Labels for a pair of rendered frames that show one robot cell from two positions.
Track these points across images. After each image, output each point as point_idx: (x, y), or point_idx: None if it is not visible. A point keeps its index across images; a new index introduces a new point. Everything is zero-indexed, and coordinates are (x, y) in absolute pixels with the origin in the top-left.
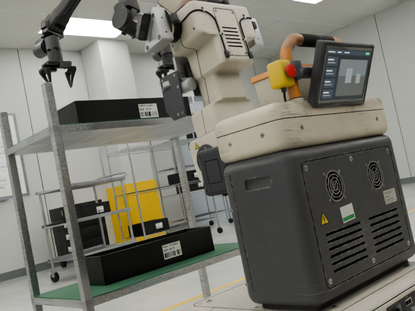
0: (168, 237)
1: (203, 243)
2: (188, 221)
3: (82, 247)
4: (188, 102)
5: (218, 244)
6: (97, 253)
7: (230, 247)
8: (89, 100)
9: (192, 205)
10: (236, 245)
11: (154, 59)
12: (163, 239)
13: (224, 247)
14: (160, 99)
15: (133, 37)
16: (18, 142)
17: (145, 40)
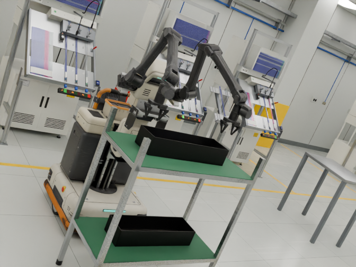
0: (142, 215)
1: None
2: (110, 242)
3: (190, 199)
4: (139, 128)
5: (89, 243)
6: (185, 231)
7: (95, 223)
8: (206, 137)
9: (108, 228)
10: (88, 224)
11: (171, 98)
12: (146, 215)
13: (95, 229)
14: (162, 130)
15: (185, 100)
16: (241, 169)
17: (179, 101)
